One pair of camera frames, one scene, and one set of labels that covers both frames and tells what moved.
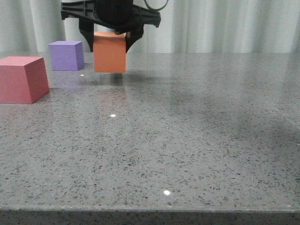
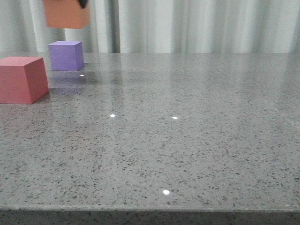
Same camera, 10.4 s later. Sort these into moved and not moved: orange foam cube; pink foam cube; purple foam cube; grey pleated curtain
Moved: orange foam cube
Not moved: purple foam cube; pink foam cube; grey pleated curtain
